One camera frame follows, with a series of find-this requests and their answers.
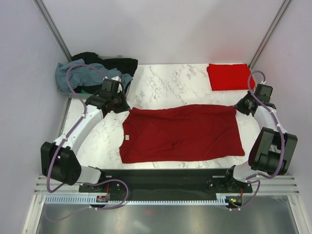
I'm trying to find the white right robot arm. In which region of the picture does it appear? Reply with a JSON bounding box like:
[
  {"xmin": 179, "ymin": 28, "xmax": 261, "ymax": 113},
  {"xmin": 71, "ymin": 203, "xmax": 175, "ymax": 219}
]
[{"xmin": 223, "ymin": 84, "xmax": 298, "ymax": 192}]

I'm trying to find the blue grey t shirt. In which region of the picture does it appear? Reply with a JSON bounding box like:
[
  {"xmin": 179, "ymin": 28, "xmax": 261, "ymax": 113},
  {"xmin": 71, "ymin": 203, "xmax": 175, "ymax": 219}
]
[{"xmin": 55, "ymin": 59, "xmax": 133, "ymax": 93}]

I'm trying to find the folded bright red t shirt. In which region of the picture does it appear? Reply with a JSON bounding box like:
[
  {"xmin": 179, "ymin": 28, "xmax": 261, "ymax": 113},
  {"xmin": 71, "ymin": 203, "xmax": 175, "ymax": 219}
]
[{"xmin": 206, "ymin": 63, "xmax": 251, "ymax": 91}]

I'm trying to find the black t shirt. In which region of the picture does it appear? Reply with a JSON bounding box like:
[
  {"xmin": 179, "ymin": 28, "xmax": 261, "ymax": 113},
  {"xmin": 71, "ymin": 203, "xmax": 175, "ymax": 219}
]
[{"xmin": 71, "ymin": 52, "xmax": 138, "ymax": 94}]

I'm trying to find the dark red t shirt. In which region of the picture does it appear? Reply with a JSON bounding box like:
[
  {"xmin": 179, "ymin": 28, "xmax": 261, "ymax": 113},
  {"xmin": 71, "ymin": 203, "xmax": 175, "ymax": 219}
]
[{"xmin": 119, "ymin": 104, "xmax": 245, "ymax": 164}]

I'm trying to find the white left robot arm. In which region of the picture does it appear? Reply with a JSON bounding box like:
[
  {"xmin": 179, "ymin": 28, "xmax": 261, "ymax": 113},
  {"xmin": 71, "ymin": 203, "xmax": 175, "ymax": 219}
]
[{"xmin": 40, "ymin": 77, "xmax": 130, "ymax": 192}]

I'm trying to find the left corner aluminium post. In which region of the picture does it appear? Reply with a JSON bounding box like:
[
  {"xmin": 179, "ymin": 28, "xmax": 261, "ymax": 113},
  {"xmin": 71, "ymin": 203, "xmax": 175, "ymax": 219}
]
[{"xmin": 34, "ymin": 0, "xmax": 72, "ymax": 61}]

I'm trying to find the grey plastic laundry bin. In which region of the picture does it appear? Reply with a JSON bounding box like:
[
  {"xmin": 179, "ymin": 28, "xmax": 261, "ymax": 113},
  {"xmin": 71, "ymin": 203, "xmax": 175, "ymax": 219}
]
[{"xmin": 58, "ymin": 55, "xmax": 138, "ymax": 99}]

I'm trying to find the corner aluminium post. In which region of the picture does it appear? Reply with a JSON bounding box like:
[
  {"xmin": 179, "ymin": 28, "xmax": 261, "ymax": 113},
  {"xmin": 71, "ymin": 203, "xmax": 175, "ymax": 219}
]
[
  {"xmin": 34, "ymin": 0, "xmax": 72, "ymax": 61},
  {"xmin": 248, "ymin": 0, "xmax": 292, "ymax": 69}
]

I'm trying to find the right corner aluminium post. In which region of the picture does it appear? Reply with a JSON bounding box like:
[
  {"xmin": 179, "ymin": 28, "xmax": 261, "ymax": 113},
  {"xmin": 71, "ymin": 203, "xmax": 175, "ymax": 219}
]
[{"xmin": 248, "ymin": 0, "xmax": 292, "ymax": 69}]

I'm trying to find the aluminium frame rail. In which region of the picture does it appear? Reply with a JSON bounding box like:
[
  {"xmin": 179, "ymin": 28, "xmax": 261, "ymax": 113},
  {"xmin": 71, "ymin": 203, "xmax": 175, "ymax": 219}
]
[{"xmin": 34, "ymin": 174, "xmax": 300, "ymax": 195}]

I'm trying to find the white slotted cable duct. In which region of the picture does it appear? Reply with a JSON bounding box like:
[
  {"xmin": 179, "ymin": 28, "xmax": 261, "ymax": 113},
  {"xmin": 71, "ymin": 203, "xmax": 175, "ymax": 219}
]
[{"xmin": 44, "ymin": 194, "xmax": 243, "ymax": 205}]

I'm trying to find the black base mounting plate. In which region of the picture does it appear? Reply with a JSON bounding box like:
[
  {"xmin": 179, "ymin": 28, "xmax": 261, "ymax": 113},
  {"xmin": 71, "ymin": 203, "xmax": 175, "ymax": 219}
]
[{"xmin": 79, "ymin": 169, "xmax": 253, "ymax": 200}]

